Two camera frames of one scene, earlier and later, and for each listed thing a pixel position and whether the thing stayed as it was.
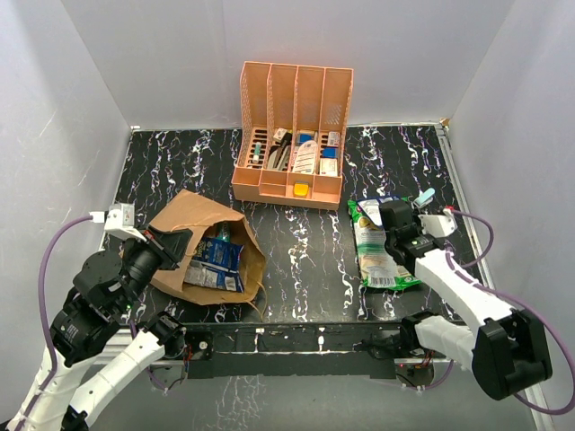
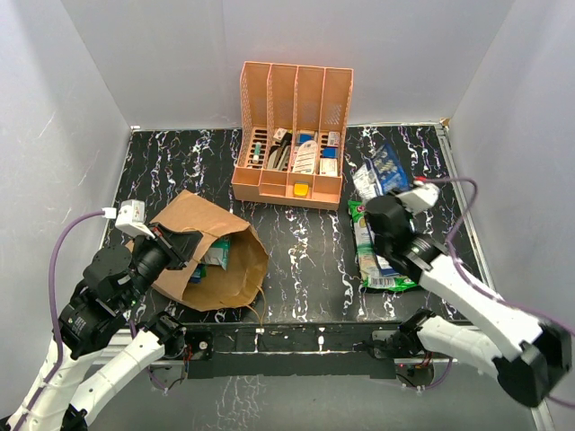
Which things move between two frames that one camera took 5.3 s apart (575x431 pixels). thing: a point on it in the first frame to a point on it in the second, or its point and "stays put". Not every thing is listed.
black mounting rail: [286, 349] stays put
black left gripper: [171, 245] stays put
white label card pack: [305, 158] stays put
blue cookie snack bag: [216, 265] to [383, 173]
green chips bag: [378, 268] stays put
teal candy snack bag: [224, 231] to [218, 252]
